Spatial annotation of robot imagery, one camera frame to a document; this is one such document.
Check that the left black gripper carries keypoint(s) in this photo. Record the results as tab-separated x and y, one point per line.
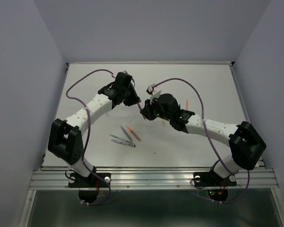
134	98

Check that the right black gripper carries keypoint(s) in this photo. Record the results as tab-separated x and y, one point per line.
147	106

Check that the pink highlighter pen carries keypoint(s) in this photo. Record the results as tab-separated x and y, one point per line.
140	108

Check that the orange red highlighter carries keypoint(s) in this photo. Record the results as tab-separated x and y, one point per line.
133	133

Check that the orange highlighter pen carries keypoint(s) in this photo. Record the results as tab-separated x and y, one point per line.
187	104

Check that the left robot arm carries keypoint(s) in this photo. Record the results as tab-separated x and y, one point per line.
66	141

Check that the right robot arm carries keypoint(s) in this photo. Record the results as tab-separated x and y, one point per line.
245	143

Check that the light purple pen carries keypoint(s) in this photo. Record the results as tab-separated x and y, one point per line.
126	133

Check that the green clear pen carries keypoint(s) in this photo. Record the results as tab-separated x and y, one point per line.
119	138

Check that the blue clear pen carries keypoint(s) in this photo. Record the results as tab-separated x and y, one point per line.
123	143

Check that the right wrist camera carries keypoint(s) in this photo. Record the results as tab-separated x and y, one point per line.
154	92

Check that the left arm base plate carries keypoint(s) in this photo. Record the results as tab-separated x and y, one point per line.
92	190

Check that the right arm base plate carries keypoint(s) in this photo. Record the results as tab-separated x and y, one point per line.
217	187

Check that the aluminium rail frame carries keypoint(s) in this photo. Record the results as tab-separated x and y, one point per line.
151	182

